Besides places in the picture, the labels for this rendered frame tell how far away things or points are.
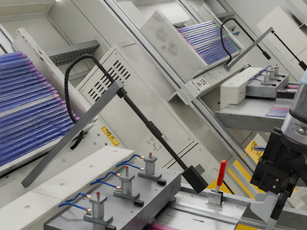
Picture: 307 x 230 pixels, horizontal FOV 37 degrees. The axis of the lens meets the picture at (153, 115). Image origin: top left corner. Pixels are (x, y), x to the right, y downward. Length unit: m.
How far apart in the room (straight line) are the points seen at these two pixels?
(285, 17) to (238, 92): 3.37
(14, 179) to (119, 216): 0.24
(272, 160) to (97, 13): 3.49
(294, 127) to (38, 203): 0.50
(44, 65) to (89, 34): 3.10
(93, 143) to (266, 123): 0.83
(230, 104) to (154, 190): 1.11
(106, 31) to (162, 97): 2.35
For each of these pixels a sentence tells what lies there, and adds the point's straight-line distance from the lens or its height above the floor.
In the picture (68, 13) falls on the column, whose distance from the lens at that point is 4.46.
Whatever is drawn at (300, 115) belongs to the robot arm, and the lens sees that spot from 0.88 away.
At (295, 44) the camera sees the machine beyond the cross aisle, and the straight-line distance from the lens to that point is 5.38.
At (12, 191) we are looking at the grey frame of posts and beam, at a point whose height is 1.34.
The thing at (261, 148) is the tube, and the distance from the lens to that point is 1.30.
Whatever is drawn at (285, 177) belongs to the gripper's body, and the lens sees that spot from 0.93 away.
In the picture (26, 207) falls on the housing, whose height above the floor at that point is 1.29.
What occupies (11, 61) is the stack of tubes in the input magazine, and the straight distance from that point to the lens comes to 1.20.
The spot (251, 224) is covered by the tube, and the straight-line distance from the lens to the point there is 1.02.
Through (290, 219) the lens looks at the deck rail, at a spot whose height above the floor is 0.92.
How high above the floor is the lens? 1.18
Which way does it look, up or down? 6 degrees up
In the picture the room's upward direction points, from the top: 40 degrees counter-clockwise
